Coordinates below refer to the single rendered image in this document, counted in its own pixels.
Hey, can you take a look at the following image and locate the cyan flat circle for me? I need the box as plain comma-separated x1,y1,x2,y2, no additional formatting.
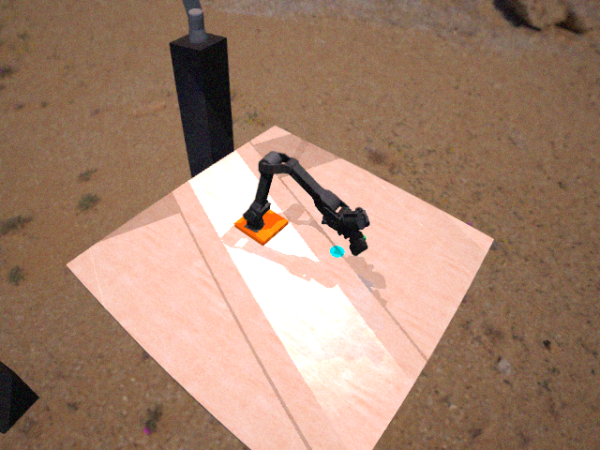
330,246,345,258

